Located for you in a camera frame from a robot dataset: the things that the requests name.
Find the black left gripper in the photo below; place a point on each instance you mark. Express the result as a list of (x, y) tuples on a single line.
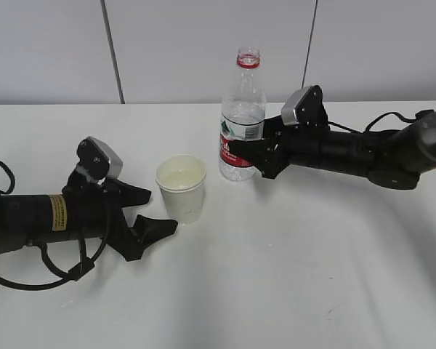
[(96, 211)]

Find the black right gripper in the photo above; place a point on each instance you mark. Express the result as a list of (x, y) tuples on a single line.
[(282, 147)]

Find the clear water bottle red label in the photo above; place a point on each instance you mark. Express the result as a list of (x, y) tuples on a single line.
[(243, 111)]

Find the white paper cup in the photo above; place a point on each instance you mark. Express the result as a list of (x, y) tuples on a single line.
[(181, 181)]

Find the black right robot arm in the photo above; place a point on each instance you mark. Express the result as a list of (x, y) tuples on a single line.
[(392, 158)]

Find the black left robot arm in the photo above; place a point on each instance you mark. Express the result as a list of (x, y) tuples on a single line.
[(28, 220)]

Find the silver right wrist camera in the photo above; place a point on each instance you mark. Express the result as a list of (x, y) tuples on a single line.
[(305, 108)]

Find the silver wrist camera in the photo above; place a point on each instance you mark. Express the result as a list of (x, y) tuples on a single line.
[(305, 108), (97, 160)]

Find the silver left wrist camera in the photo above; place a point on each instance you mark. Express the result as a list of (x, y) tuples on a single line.
[(97, 160)]

